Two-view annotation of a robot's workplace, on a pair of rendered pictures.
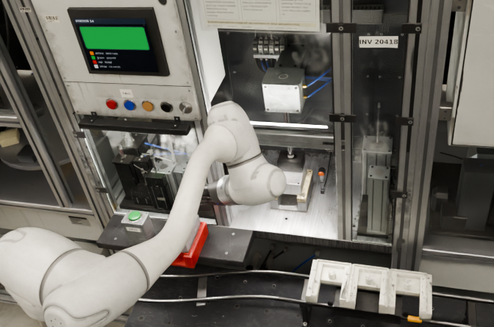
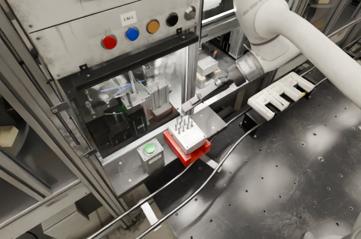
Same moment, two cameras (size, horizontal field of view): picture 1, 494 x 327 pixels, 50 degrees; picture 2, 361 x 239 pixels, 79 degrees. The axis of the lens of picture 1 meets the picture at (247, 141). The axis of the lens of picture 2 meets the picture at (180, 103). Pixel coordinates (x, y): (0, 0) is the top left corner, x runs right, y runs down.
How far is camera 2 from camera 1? 1.30 m
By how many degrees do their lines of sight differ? 41
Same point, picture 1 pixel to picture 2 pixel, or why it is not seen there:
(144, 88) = (151, 2)
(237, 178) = (278, 48)
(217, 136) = (282, 6)
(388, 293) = (293, 89)
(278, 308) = (233, 140)
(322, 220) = not seen: hidden behind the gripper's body
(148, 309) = (173, 205)
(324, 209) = (223, 72)
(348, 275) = (271, 93)
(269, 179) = not seen: hidden behind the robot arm
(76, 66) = not seen: outside the picture
